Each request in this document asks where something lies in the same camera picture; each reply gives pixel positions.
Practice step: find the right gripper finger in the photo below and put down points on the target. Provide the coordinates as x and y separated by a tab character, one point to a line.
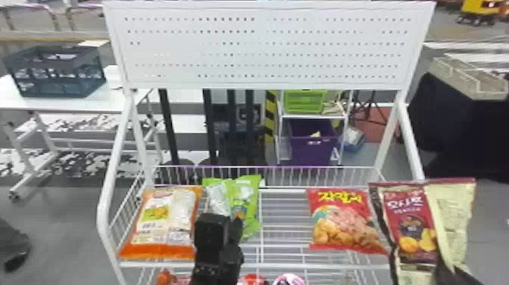
451	277

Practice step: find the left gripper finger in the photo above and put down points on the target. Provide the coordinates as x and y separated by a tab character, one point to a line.
236	231

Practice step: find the dark red snack packet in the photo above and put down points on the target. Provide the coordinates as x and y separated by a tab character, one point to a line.
413	223

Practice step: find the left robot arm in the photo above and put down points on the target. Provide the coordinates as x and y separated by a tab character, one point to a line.
216	272

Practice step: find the green snack packet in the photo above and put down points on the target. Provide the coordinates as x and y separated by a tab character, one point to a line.
243	199

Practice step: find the small red snack packet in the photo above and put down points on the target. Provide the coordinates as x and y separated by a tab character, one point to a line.
250	280
165	277

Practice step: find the pink snack packet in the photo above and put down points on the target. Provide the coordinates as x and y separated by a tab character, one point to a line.
288	279

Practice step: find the orange snack packet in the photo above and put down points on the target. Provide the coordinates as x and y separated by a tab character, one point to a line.
163	223

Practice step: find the small white rack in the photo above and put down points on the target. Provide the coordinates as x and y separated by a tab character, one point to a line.
278	135

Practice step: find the purple crate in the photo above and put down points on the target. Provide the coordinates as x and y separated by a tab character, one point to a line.
310	147

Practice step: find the green basket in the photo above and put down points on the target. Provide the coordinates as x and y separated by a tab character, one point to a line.
304	101

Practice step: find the white side table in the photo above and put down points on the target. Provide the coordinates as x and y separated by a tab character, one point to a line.
59	104

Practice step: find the person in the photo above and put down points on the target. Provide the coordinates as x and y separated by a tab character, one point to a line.
16	254

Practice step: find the dark blue crate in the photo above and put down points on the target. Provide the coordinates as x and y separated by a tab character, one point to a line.
55	73

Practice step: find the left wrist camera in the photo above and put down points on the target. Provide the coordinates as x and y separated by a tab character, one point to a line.
210	236

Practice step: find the yellow black striped post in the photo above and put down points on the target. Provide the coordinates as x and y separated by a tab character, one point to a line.
271	115

